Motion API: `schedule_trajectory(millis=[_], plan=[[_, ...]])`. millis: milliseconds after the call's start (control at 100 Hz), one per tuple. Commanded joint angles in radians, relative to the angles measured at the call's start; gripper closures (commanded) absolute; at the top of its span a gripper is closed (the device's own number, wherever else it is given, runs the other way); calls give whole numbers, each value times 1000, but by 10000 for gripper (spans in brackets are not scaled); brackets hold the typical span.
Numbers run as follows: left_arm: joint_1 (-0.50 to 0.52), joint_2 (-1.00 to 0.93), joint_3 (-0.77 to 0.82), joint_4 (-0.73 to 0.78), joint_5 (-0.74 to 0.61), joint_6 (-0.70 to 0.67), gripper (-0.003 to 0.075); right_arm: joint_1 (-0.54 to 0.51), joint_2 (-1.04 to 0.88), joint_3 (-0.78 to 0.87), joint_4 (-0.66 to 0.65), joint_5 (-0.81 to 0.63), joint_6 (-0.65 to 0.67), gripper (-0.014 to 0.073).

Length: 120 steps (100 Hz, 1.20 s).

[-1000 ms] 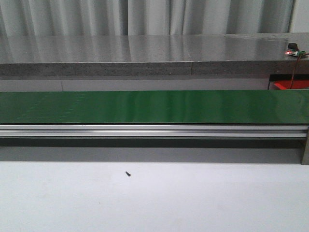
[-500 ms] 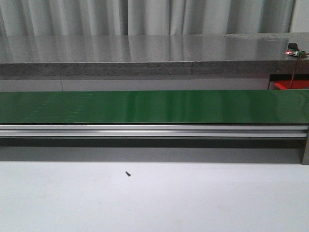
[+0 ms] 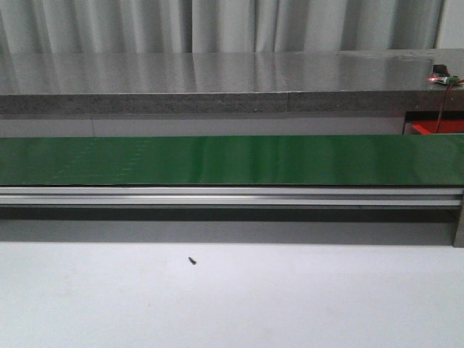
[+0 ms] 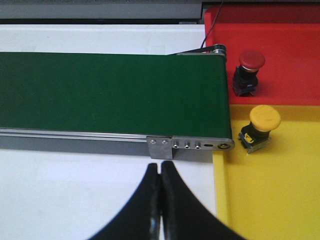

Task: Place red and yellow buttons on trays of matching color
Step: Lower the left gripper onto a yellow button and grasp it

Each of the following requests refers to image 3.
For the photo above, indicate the grey stone counter shelf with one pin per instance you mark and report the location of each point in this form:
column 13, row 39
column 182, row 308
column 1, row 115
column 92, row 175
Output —
column 254, row 83

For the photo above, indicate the green conveyor belt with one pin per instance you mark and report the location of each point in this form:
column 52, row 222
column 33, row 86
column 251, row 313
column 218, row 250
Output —
column 364, row 160

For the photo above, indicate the red plastic tray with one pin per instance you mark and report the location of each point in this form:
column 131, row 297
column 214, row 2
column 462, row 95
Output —
column 427, row 127

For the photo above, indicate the black sensor module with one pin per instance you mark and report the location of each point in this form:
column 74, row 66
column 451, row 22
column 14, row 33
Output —
column 440, row 69

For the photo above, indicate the small green circuit board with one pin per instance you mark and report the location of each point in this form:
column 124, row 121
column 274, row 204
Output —
column 446, row 80

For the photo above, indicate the grey pleated curtain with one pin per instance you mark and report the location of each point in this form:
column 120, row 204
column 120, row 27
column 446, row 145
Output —
column 216, row 26

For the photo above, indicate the aluminium conveyor frame rail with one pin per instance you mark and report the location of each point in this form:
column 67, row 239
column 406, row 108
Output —
column 250, row 215

